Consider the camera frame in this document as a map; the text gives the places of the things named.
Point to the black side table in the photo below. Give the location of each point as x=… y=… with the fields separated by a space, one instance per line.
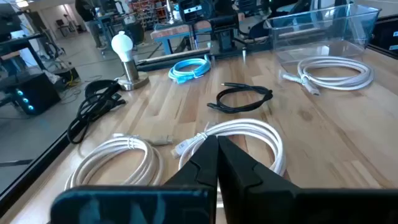
x=18 y=40

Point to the black computer with blue lights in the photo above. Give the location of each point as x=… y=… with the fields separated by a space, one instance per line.
x=40 y=93

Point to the blue-legged wooden workbench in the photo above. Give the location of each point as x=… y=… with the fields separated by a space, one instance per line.
x=174 y=31

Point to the person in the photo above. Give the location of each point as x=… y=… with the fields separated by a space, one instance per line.
x=88 y=12

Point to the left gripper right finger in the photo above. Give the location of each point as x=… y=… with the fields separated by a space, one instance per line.
x=245 y=193

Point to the clear plastic bin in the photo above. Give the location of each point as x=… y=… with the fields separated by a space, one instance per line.
x=323 y=46

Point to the white bulb metal lamp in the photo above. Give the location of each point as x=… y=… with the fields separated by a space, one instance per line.
x=129 y=68

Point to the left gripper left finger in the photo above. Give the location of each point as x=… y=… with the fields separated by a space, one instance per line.
x=199 y=174

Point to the black equipment case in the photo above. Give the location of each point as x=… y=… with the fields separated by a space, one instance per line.
x=385 y=34

